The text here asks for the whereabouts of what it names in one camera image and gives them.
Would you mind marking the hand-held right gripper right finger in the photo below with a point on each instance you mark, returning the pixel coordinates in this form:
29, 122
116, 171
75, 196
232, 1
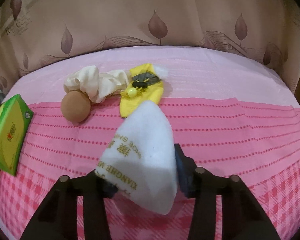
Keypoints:
181, 166

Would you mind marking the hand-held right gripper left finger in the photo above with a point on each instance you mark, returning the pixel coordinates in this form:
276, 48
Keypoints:
108, 191

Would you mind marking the white cloth pouch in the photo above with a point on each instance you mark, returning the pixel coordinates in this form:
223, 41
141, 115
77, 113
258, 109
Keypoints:
140, 155

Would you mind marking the pink plaid bed sheet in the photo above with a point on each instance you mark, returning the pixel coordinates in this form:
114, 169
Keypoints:
227, 130

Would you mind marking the yellow sock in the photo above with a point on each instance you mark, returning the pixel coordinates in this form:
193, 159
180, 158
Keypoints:
135, 103

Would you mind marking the small yellow black ornament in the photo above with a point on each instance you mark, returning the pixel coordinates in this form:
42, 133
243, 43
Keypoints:
132, 92

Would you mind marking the brown ball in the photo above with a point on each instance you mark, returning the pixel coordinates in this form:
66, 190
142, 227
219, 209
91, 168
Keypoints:
75, 106

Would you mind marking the cream satin scrunchie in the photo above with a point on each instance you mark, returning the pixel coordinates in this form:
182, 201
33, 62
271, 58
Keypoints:
90, 80

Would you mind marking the green tissue pack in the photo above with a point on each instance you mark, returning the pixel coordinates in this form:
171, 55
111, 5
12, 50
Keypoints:
10, 130

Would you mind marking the beige leaf print curtain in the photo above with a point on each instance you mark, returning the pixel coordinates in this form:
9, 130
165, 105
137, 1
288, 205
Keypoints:
165, 5

